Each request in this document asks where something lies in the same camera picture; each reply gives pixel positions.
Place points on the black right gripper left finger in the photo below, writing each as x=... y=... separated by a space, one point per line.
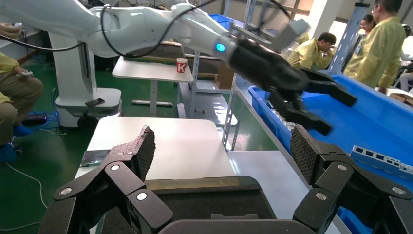
x=129 y=181

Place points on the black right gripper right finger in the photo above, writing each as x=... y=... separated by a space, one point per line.
x=342 y=184

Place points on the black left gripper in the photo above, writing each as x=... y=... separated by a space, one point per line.
x=267 y=71

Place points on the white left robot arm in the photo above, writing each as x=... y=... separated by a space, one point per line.
x=135 y=25

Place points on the dark long perforated metal part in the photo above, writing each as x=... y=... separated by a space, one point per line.
x=380 y=166

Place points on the dark glossy smartphone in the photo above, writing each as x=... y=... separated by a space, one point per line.
x=95 y=158

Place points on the crouched person in yellow coat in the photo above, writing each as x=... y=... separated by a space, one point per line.
x=316 y=53

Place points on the large blue plastic bin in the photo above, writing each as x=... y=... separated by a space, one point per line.
x=371 y=129

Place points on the sitting person in yellow coat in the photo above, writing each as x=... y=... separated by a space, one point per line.
x=303 y=38

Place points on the standing man in yellow coat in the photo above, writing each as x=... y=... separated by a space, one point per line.
x=377 y=51

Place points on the flat open cardboard box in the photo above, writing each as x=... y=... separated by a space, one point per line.
x=401 y=98

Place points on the black phone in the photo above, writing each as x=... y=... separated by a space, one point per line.
x=95 y=102

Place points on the woman in yellow coat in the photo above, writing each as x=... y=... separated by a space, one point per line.
x=367 y=25

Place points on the brown cardboard box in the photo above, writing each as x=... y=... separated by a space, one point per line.
x=222 y=79

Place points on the purple power strip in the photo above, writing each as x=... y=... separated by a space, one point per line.
x=35 y=119

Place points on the small blue plastic bin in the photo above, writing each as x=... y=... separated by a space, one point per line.
x=222 y=21

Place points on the paper cup with red K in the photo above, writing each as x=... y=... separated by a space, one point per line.
x=181 y=66

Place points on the seated person in khaki trousers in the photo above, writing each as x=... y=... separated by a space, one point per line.
x=19 y=93

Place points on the white handheld controller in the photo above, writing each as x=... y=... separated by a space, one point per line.
x=27 y=73
x=17 y=25

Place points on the white pedestal desk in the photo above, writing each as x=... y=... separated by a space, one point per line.
x=145 y=69

